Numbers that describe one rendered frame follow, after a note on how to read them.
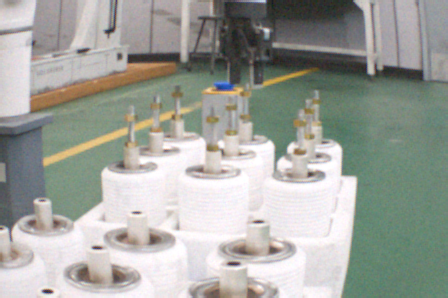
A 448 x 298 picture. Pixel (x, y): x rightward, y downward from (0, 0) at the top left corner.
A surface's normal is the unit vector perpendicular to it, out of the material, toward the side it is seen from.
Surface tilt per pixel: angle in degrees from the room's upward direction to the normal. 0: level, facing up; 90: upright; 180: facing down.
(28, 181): 90
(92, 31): 90
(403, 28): 90
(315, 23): 90
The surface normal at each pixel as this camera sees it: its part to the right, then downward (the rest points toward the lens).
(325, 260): -0.21, 0.19
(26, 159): 0.94, 0.07
